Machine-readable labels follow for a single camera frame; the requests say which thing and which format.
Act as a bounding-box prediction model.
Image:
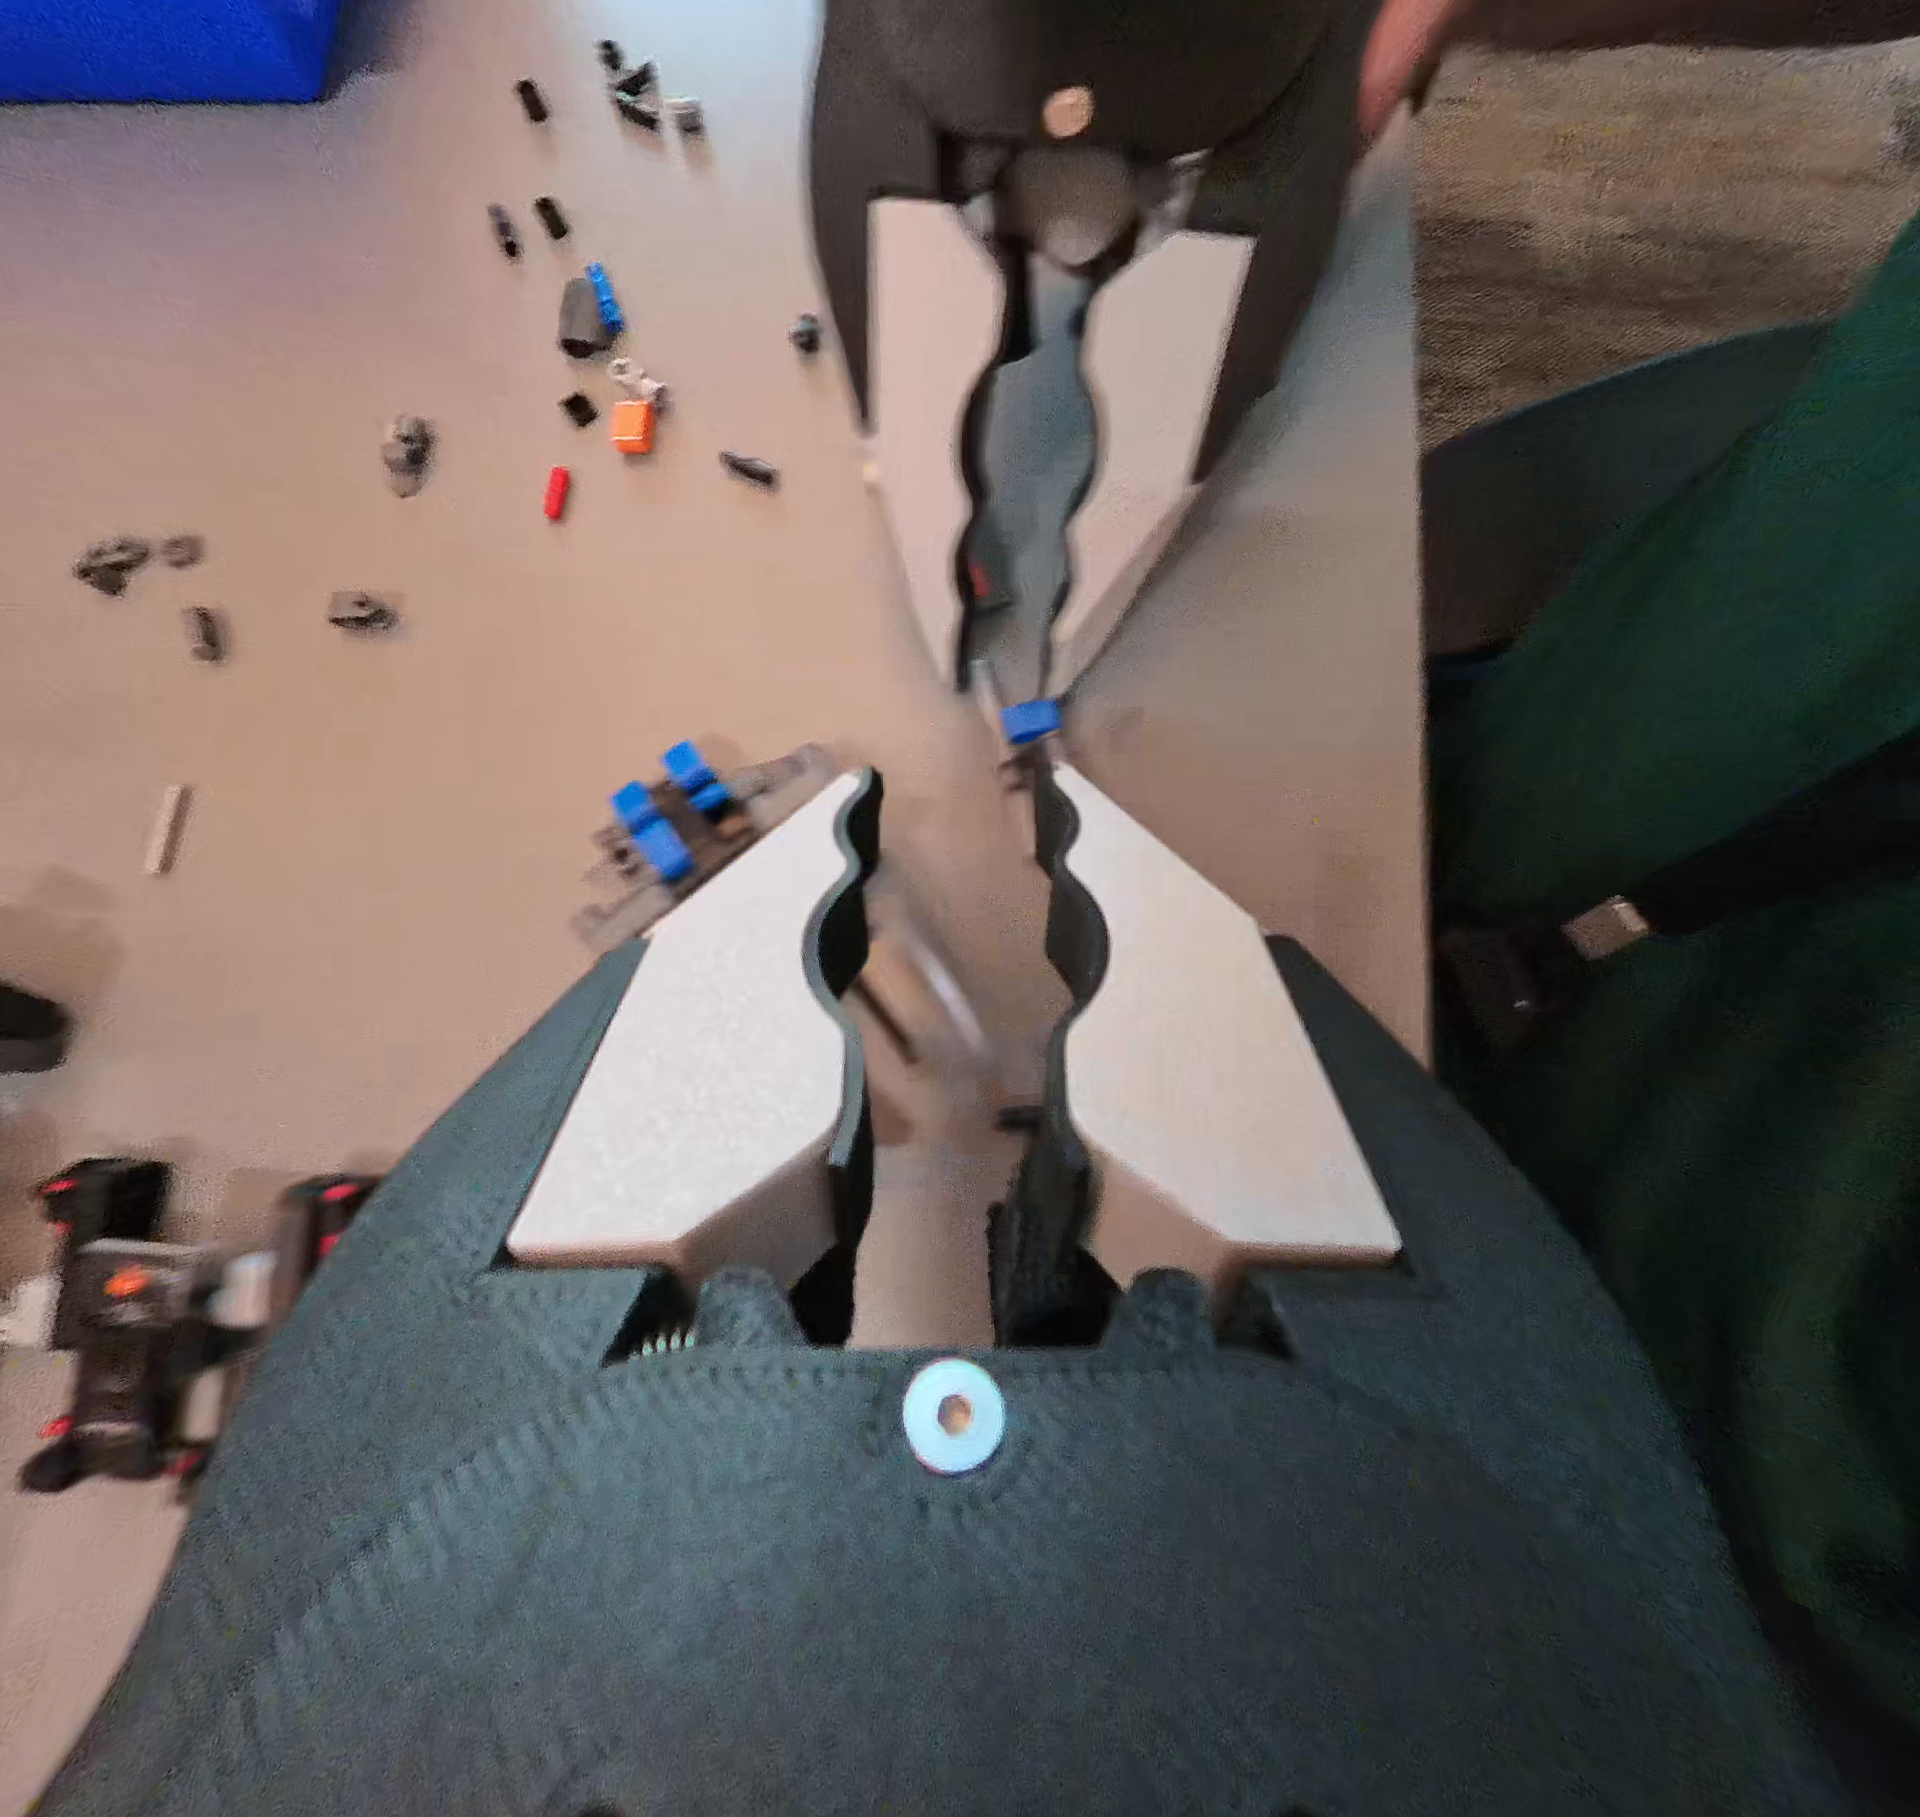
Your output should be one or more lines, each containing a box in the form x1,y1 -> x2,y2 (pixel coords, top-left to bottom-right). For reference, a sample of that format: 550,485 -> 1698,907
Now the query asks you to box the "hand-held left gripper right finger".
1032,763 -> 1405,1303

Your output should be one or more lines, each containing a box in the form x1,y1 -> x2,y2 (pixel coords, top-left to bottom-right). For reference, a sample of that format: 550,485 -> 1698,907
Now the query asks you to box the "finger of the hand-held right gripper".
1047,229 -> 1262,682
868,196 -> 1007,692

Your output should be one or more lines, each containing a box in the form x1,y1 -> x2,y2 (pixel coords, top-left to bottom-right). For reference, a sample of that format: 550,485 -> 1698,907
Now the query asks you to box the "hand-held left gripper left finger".
506,770 -> 888,1303

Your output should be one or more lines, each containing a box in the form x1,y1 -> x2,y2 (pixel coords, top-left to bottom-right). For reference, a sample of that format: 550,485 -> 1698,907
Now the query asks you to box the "grey winged brick assembly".
576,740 -> 999,1072

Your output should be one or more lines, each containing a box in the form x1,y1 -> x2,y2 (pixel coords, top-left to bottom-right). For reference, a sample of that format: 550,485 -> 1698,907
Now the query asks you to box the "small black brick assembly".
23,1155 -> 379,1495

